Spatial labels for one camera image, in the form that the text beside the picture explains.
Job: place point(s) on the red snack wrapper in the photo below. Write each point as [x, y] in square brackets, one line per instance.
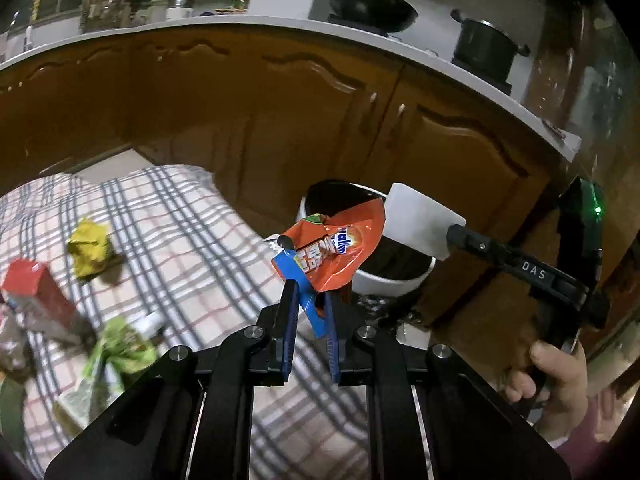
[37, 285]

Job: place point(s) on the small white tube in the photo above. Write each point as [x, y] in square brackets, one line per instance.
[152, 321]

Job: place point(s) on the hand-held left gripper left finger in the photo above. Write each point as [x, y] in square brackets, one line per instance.
[287, 340]

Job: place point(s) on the orange and blue snack wrapper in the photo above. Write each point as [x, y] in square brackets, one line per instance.
[340, 250]

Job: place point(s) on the glass door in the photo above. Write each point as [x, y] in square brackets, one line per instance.
[590, 90]

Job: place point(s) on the beige flat packet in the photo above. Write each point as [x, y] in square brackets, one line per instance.
[80, 405]

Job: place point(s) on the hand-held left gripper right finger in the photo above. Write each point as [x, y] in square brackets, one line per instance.
[334, 355]

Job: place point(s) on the person's right hand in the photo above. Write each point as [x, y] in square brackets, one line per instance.
[565, 390]

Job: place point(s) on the white paper card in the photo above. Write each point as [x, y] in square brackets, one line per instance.
[417, 220]

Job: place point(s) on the black wok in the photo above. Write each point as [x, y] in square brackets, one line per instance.
[372, 5]

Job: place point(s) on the white container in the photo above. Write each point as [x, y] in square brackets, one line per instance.
[178, 12]

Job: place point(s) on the white bottle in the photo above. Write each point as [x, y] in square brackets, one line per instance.
[28, 37]

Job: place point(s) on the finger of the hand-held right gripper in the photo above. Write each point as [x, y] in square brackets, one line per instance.
[520, 265]

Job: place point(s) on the green snack wrapper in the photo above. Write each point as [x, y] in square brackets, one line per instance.
[122, 347]

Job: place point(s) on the plaid tablecloth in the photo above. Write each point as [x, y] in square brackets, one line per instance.
[190, 240]

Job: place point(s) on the black bin liner bag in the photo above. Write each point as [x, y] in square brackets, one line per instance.
[400, 257]

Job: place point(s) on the dark green packet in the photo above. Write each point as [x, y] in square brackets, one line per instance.
[11, 410]

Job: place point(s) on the brown crumpled wrapper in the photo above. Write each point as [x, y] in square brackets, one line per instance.
[12, 345]

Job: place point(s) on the yellow wrapper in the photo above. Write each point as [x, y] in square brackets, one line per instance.
[90, 247]

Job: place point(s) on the person's right forearm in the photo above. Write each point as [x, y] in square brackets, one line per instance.
[595, 440]

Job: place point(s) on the white trash bin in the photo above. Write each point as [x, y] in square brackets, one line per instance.
[385, 282]

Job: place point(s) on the wooden kitchen cabinet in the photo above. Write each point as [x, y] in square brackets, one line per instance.
[250, 125]

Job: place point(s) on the black cooking pot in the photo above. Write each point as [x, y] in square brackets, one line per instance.
[482, 47]

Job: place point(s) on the glass jars with lids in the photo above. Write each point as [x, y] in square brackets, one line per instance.
[237, 4]

